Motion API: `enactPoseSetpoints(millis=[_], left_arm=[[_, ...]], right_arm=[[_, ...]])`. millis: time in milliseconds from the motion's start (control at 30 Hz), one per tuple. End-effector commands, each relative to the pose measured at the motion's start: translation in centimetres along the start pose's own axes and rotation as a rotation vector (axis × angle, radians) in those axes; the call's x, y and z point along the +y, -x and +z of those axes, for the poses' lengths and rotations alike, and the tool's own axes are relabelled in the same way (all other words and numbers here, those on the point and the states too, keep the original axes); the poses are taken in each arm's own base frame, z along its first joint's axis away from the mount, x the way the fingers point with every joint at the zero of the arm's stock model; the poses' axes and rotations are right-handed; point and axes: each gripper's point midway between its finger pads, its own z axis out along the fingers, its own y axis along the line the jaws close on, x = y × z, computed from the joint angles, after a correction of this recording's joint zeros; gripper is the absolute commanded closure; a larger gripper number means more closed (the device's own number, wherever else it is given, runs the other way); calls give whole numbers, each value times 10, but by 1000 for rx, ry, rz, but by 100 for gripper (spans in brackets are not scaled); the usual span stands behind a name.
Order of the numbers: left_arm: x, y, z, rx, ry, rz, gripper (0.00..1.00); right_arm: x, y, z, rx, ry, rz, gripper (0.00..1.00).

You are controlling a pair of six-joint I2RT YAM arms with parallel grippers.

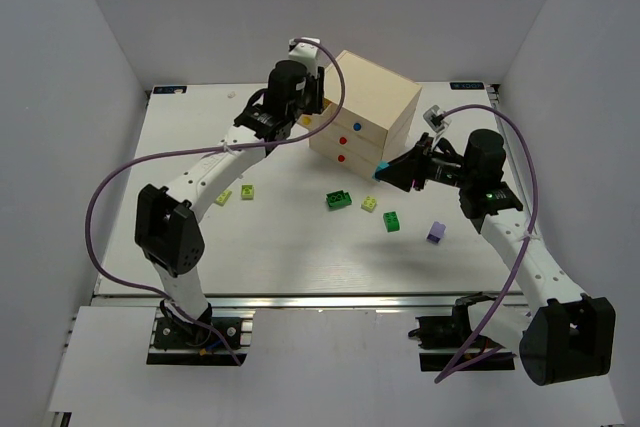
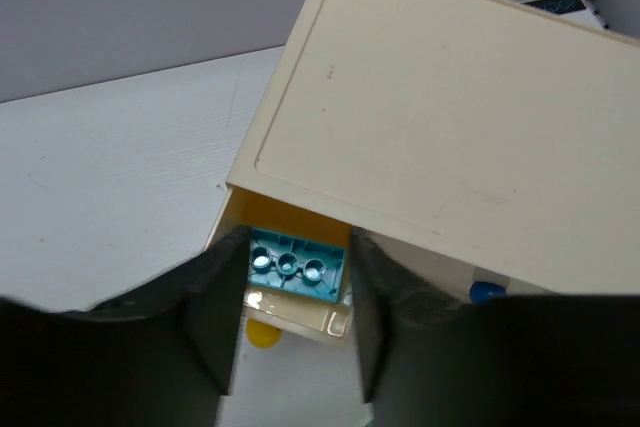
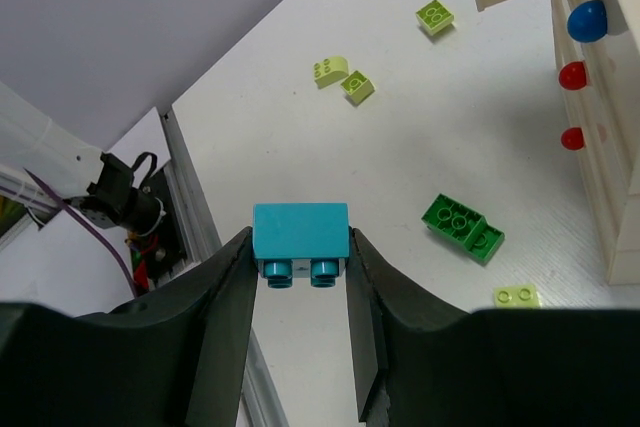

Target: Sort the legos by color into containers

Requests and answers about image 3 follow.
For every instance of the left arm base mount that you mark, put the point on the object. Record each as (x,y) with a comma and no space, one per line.
(137,198)

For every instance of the dark green long lego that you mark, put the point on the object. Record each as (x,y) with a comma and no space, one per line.
(464,228)

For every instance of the aluminium front rail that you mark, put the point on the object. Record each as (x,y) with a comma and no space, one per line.
(260,401)

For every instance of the cream drawer cabinet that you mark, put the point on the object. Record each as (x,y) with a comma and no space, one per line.
(623,267)

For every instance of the lime printed sloped lego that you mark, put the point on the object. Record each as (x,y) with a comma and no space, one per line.
(357,87)

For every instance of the red knob drawer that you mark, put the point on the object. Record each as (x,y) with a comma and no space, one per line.
(615,209)
(611,92)

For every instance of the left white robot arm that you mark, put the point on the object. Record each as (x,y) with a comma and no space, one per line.
(69,170)

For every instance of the blue knob drawer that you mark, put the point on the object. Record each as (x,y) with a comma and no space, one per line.
(599,29)

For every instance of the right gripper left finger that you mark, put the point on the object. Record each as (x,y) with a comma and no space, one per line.
(172,357)

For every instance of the lime printed lego brick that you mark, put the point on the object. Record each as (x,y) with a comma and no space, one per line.
(434,18)

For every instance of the lime curved lego brick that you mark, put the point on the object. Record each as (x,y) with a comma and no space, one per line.
(330,70)

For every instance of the teal lego brick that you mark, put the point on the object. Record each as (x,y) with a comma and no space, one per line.
(301,240)

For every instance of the lower red knob drawer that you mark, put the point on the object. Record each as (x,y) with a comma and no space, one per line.
(615,209)

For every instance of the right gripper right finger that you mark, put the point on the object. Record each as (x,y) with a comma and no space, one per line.
(419,361)

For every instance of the pale lime square lego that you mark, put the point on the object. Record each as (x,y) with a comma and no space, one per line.
(516,296)

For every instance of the upper red knob drawer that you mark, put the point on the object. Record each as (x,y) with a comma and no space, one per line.
(611,92)

